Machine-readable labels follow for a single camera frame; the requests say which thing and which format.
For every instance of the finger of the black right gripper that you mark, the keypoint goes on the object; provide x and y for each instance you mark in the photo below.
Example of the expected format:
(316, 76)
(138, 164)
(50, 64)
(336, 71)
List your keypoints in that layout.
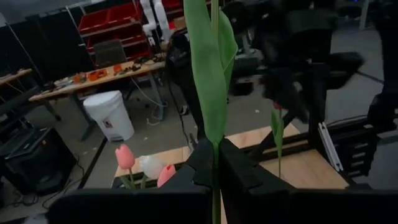
(295, 110)

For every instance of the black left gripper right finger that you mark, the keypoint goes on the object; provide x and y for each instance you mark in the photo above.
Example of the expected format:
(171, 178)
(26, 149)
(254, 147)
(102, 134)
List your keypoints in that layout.
(295, 207)

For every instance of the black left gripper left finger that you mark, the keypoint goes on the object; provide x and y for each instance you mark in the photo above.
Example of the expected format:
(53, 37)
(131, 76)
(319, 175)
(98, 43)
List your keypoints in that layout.
(140, 205)

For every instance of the pink artificial tulip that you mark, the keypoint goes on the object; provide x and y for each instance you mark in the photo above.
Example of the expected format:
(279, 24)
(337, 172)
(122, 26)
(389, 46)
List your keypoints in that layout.
(125, 157)
(166, 175)

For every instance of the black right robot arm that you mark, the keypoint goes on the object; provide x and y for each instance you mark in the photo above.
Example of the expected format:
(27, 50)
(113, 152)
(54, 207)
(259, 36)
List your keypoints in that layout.
(311, 34)

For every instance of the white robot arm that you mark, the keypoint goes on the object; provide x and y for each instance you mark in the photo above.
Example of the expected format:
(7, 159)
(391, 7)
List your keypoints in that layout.
(161, 18)

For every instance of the white trash bin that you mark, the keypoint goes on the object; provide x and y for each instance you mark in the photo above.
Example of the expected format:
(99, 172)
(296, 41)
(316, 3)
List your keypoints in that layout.
(109, 115)

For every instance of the black office chair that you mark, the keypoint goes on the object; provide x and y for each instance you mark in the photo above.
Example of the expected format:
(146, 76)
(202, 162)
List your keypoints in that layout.
(180, 68)

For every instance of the black computer case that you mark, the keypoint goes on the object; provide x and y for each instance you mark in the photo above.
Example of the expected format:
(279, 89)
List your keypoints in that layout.
(34, 161)

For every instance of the cardboard box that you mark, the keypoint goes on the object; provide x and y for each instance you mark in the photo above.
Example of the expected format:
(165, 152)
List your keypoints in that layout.
(180, 23)

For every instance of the orange tool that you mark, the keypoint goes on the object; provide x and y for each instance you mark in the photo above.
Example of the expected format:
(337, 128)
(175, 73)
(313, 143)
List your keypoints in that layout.
(117, 68)
(98, 74)
(79, 77)

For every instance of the wooden desk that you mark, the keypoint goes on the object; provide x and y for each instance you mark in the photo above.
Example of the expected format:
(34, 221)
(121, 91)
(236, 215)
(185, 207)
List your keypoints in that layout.
(46, 92)
(15, 75)

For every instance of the red storage bins shelf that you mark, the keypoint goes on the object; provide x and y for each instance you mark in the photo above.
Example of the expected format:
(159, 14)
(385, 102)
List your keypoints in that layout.
(96, 21)

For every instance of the black partition panel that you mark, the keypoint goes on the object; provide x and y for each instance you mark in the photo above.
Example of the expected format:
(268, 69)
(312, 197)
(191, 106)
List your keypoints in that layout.
(46, 40)

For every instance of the black aluminium frame post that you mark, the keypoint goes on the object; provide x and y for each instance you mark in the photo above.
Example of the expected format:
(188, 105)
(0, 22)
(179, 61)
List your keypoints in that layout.
(317, 102)

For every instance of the silver aluminium bracket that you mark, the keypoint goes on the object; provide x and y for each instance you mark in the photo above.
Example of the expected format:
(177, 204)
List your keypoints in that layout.
(329, 146)

